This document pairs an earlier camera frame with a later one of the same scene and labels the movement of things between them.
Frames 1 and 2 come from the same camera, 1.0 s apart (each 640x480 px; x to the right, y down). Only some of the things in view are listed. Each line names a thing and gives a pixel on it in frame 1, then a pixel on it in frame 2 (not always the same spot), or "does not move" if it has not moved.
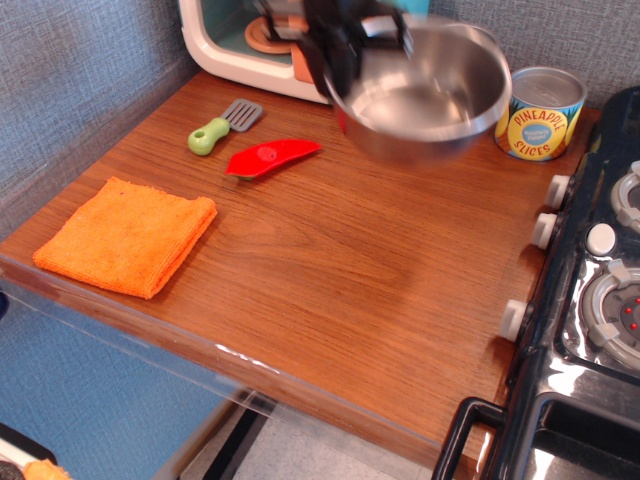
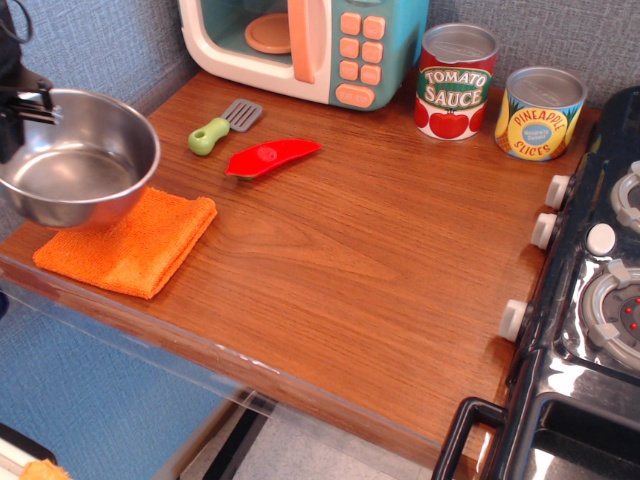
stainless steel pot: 431,107 to 85,170
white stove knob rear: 557,190 does not move
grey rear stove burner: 627,214 does not move
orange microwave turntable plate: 255,34 does not move
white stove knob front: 512,319 does not move
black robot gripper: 372,22 to 22,92
